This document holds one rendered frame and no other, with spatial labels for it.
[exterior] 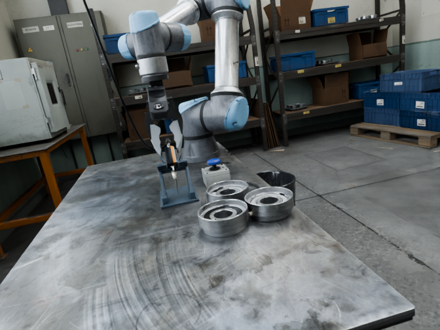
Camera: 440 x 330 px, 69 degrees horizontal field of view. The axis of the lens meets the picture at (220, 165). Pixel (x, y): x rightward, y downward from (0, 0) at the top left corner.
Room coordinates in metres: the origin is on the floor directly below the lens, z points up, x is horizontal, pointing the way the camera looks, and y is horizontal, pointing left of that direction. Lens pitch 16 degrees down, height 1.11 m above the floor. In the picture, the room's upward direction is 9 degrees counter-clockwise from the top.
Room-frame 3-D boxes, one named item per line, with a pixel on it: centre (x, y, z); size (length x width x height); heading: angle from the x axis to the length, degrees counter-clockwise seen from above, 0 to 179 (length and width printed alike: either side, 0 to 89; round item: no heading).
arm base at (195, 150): (1.24, 0.07, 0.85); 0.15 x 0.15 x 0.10
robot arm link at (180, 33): (0.97, 0.10, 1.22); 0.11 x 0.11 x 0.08; 58
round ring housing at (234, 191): (0.74, -0.01, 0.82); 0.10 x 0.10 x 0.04
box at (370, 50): (4.82, -2.36, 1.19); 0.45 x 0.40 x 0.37; 95
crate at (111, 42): (4.26, 0.91, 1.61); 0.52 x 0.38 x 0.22; 103
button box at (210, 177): (0.90, 0.02, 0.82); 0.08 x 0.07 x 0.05; 10
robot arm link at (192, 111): (1.23, 0.06, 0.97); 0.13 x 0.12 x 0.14; 58
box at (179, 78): (4.33, 0.41, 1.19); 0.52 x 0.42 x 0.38; 100
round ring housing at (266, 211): (0.65, -0.09, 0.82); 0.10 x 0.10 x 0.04
